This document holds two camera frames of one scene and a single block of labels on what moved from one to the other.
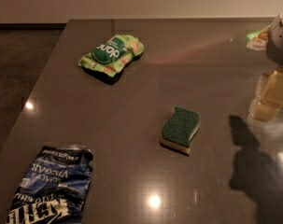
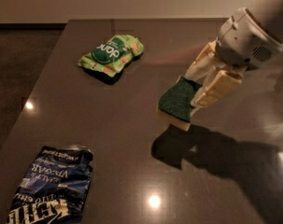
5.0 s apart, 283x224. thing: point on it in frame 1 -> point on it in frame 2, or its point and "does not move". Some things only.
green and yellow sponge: x=179 y=129 -> x=175 y=104
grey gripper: x=280 y=42 -> x=244 y=41
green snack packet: x=113 y=55 does not move
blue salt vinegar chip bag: x=54 y=189 does not move
